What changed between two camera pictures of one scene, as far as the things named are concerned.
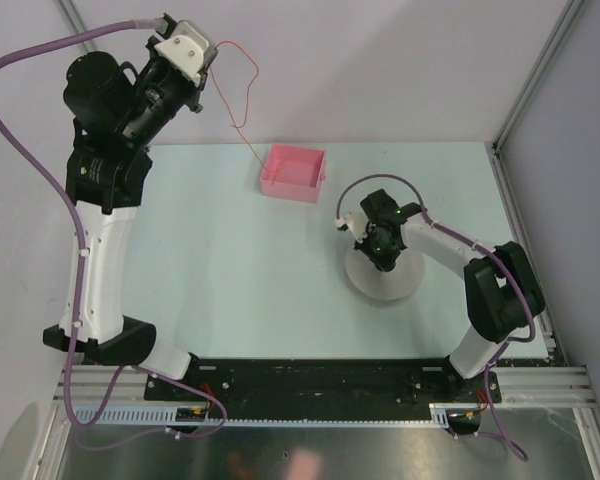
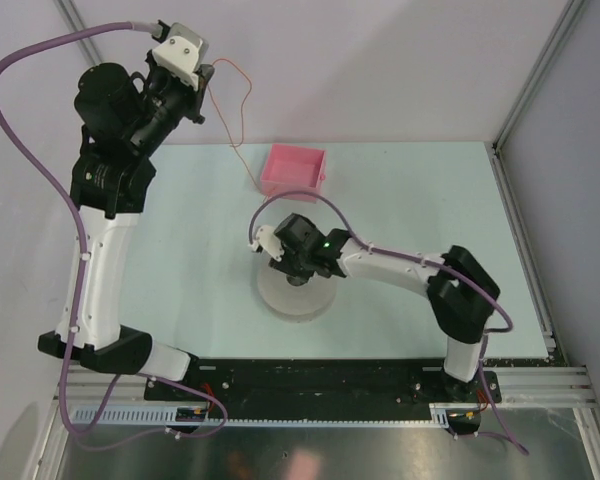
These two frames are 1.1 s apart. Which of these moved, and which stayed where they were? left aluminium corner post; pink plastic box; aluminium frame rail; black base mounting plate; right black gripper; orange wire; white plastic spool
Moved: white plastic spool; right black gripper; orange wire
Stayed: pink plastic box; left aluminium corner post; black base mounting plate; aluminium frame rail
